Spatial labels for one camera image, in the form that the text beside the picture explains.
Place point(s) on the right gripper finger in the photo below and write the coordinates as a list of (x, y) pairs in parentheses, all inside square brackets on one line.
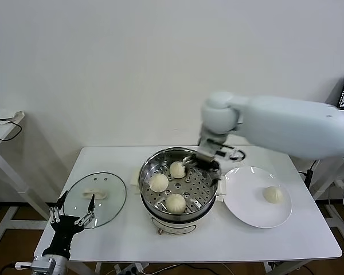
[(190, 161), (217, 176)]

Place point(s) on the steel steamer pot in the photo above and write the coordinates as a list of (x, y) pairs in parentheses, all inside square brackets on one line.
[(175, 227)]

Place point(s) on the white wall plug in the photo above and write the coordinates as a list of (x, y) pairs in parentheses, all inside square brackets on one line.
[(339, 183)]

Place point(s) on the white side table with cloth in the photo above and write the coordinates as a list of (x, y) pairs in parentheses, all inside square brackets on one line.
[(1, 130)]

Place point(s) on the glass pot lid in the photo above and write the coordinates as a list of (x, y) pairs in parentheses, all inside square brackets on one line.
[(114, 192)]

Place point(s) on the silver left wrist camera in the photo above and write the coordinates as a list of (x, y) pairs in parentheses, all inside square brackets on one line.
[(44, 263)]

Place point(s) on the stainless steel steamer basket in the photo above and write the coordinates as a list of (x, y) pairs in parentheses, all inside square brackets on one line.
[(149, 164)]

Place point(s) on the white folded cloth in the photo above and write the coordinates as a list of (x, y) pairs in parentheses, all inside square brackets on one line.
[(3, 114)]

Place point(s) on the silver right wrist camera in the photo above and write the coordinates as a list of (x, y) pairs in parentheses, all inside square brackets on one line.
[(207, 150)]

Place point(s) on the white oval plate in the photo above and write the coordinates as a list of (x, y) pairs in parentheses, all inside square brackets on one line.
[(246, 189)]

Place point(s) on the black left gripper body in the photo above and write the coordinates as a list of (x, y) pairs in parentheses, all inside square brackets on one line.
[(63, 229)]

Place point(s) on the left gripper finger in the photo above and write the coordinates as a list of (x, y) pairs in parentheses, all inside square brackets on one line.
[(91, 202), (61, 200)]

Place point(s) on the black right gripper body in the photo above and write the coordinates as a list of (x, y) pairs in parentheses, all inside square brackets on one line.
[(209, 165)]

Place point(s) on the white table leg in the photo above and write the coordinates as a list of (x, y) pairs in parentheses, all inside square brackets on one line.
[(267, 269), (98, 269)]

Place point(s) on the white power strip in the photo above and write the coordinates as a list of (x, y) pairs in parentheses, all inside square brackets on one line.
[(129, 269)]

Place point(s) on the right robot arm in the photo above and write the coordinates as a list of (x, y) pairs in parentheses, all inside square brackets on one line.
[(275, 123)]

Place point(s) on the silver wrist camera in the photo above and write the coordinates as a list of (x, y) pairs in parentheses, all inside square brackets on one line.
[(207, 150), (44, 263)]

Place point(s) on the white steamed baozi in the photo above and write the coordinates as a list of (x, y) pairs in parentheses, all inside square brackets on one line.
[(175, 203), (177, 170), (273, 195), (158, 182)]

